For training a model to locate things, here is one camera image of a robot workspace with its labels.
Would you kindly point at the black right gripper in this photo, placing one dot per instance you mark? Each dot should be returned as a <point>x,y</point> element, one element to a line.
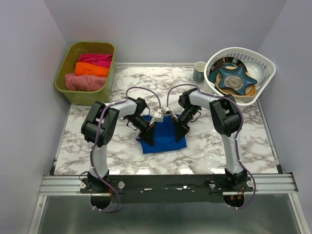
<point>181,129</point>

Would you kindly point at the orange rolled t shirt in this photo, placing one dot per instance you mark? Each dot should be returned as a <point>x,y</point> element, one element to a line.
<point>83,68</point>

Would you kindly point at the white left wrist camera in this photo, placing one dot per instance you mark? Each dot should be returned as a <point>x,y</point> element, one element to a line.
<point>158,116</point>

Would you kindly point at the magenta rolled t shirt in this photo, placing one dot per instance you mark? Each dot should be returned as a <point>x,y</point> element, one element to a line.
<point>97,59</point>

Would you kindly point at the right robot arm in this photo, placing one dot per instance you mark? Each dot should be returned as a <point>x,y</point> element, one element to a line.
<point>227,120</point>

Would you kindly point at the olive green plastic bin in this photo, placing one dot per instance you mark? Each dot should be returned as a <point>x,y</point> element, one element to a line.
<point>68,66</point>

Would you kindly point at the aluminium rail frame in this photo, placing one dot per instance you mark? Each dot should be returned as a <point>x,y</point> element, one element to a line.
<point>263,184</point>

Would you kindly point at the blue star shaped dish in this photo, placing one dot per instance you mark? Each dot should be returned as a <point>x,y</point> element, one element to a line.
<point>236,78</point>

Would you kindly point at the teal plate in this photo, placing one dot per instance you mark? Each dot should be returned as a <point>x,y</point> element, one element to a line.
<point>213,75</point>

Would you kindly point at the blue t shirt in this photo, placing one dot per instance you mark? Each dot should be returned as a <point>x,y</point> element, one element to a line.
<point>164,139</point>

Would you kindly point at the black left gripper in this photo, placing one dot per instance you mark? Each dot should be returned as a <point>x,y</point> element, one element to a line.
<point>148,136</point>

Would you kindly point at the white plastic dish basket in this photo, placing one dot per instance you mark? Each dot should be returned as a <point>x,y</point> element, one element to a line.
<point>241,54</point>

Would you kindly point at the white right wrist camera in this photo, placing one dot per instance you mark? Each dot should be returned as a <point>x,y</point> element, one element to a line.
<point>167,112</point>

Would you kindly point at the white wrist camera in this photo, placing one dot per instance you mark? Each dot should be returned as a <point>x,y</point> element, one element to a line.
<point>158,116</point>
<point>167,112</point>

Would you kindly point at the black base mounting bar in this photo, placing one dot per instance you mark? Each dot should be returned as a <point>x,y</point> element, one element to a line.
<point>214,188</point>

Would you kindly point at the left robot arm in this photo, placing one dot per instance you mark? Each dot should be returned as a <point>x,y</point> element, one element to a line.
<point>98,129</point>

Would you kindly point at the pink rolled t shirt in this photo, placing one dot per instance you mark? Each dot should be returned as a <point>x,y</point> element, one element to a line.
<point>88,83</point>

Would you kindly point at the grey white mug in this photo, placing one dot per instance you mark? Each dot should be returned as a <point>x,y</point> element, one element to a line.
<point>198,73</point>

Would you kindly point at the white bowl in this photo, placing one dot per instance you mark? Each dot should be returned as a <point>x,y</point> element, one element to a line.
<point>255,70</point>

